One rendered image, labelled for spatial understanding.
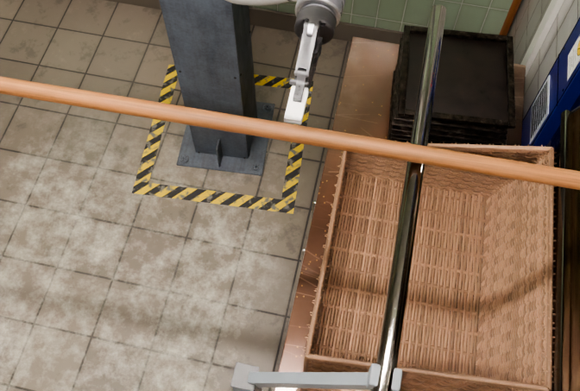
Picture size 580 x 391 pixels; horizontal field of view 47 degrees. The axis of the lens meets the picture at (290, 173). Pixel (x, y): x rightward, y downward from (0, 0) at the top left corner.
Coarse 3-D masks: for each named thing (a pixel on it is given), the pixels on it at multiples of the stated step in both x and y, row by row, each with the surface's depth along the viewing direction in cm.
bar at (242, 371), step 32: (416, 128) 115; (416, 192) 109; (416, 224) 107; (384, 320) 99; (384, 352) 96; (256, 384) 115; (288, 384) 109; (320, 384) 104; (352, 384) 100; (384, 384) 94
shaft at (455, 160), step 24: (24, 96) 116; (48, 96) 115; (72, 96) 115; (96, 96) 115; (120, 96) 115; (168, 120) 114; (192, 120) 113; (216, 120) 112; (240, 120) 112; (264, 120) 112; (312, 144) 111; (336, 144) 110; (360, 144) 110; (384, 144) 109; (408, 144) 110; (456, 168) 109; (480, 168) 108; (504, 168) 107; (528, 168) 107; (552, 168) 107
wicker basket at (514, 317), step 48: (432, 144) 159; (480, 144) 156; (528, 144) 152; (336, 192) 158; (432, 192) 174; (480, 192) 173; (528, 192) 156; (336, 240) 168; (384, 240) 168; (432, 240) 168; (528, 240) 148; (336, 288) 162; (384, 288) 162; (432, 288) 162; (528, 288) 142; (336, 336) 156; (432, 336) 156; (480, 336) 156; (528, 336) 137; (432, 384) 138; (480, 384) 129; (528, 384) 126
